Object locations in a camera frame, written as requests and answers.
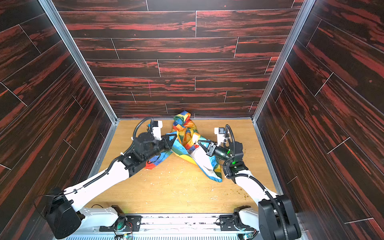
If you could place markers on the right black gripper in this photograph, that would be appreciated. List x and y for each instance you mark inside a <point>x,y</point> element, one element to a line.
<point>210,149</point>

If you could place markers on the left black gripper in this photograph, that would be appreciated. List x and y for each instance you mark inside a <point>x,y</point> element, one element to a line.
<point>162,144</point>

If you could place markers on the rainbow striped hooded jacket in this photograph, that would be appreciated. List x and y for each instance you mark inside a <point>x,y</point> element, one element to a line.
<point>186,147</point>

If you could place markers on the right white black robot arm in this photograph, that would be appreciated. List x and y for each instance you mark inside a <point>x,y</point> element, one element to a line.
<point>275,218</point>

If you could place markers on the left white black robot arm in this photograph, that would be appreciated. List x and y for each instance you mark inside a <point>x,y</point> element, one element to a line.
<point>62,209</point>

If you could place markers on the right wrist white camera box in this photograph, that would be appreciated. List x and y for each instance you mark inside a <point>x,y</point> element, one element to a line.
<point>221,135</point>

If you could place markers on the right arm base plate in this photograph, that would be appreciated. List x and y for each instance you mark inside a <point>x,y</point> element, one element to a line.
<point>228,223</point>

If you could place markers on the aluminium front rail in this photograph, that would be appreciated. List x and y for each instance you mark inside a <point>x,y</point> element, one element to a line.
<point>171,227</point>

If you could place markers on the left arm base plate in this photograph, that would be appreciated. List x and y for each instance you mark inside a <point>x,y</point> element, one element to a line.
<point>126,223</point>

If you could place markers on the left aluminium corner post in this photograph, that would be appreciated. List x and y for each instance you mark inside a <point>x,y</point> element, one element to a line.
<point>58,23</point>

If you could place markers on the aluminium corner post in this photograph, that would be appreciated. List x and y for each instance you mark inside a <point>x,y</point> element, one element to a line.
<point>58,23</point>
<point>292,37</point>

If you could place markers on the right aluminium corner post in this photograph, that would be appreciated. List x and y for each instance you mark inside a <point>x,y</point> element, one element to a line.
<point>292,37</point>

